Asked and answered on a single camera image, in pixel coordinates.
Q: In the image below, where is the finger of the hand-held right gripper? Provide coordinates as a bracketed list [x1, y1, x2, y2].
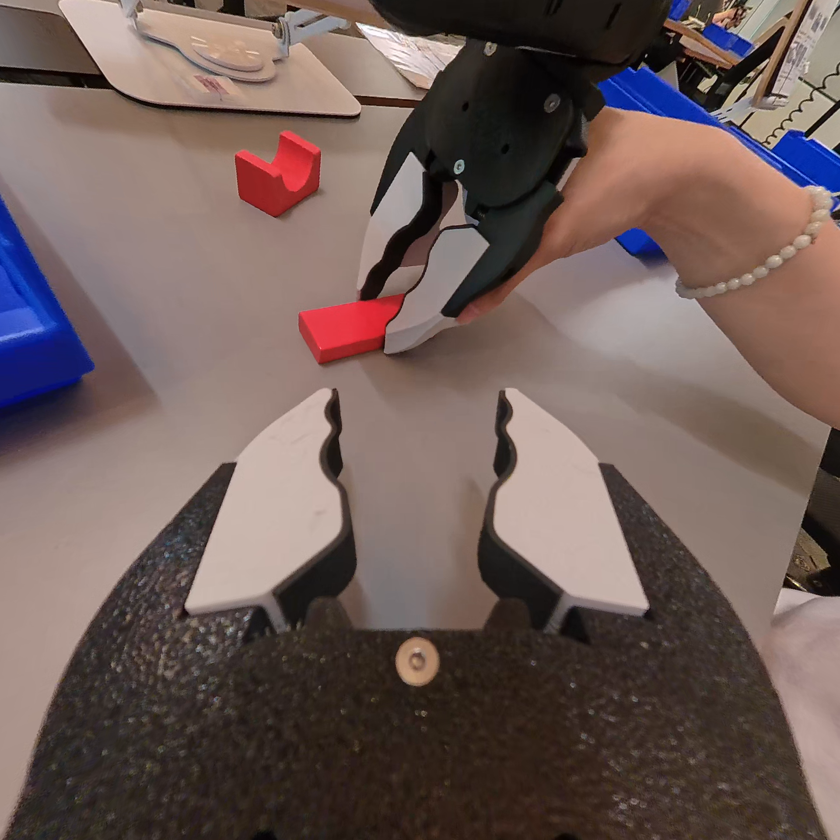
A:
[356, 151, 462, 303]
[382, 193, 491, 357]

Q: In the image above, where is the white rounded board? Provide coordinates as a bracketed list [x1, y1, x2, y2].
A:
[58, 0, 363, 120]

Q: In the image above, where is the white flat clamped fixture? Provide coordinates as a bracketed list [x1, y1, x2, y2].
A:
[120, 0, 350, 84]

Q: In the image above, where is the printed paper sheet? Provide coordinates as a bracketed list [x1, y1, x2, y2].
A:
[356, 21, 462, 91]

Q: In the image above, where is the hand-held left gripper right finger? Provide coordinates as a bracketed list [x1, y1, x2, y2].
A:
[476, 387, 652, 634]

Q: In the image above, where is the red grooved block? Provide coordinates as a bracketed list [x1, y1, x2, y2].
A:
[234, 129, 323, 219]

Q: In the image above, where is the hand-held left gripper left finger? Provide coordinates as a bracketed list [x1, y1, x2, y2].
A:
[184, 387, 358, 632]

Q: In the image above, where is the wooden sign stand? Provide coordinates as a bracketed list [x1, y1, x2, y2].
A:
[751, 0, 840, 110]

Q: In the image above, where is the red rectangular block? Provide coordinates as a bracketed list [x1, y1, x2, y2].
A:
[298, 293, 406, 366]

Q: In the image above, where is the person's right hand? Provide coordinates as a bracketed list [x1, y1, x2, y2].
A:
[455, 105, 816, 326]

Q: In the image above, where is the blue plastic bin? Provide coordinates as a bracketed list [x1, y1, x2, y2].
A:
[735, 126, 840, 212]
[0, 192, 96, 413]
[596, 66, 782, 259]

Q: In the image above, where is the white pearl bracelet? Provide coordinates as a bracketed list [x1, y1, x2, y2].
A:
[675, 185, 836, 301]

